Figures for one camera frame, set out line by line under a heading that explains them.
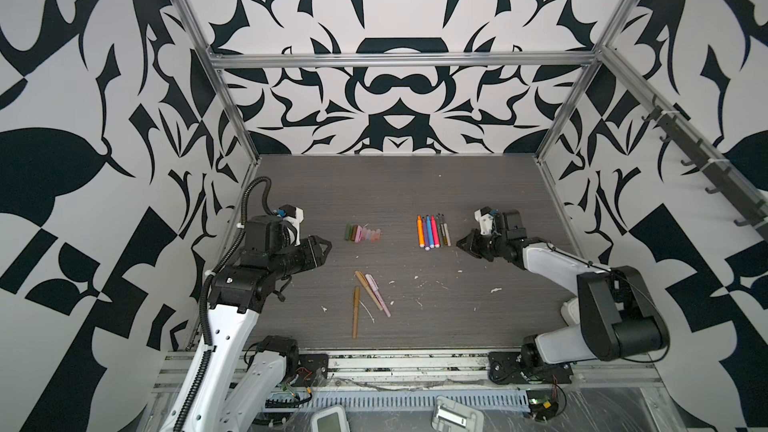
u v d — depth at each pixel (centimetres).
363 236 97
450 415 68
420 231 99
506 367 74
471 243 81
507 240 73
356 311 83
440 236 98
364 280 89
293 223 65
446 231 99
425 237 97
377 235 98
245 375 57
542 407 71
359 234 99
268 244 53
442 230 99
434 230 99
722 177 55
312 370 74
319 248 69
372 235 98
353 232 99
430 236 97
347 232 99
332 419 65
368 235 98
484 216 85
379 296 85
